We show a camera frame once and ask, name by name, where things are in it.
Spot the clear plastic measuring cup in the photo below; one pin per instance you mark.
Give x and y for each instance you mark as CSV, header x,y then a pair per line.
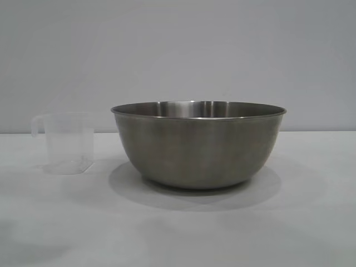
x,y
69,142

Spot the stainless steel mixing bowl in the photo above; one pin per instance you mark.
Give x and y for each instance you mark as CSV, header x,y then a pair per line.
x,y
197,144

